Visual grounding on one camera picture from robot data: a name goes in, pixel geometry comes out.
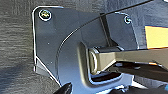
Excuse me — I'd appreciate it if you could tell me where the thin black base cable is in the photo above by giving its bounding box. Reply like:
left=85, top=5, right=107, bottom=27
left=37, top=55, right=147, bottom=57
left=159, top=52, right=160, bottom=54
left=55, top=0, right=158, bottom=76

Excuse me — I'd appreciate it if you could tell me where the black strut under torso limb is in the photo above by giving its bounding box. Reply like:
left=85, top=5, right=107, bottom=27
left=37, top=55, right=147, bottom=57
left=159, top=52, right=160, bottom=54
left=106, top=61, right=168, bottom=83

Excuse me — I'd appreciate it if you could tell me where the round silver base bolt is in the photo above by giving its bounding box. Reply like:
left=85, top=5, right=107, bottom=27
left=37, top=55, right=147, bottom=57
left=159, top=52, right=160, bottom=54
left=38, top=8, right=53, bottom=21
left=123, top=15, right=133, bottom=26

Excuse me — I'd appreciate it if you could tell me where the thick grey torso limb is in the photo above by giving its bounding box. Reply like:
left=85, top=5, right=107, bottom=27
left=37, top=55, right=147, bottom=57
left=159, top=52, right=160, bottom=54
left=87, top=45, right=168, bottom=75

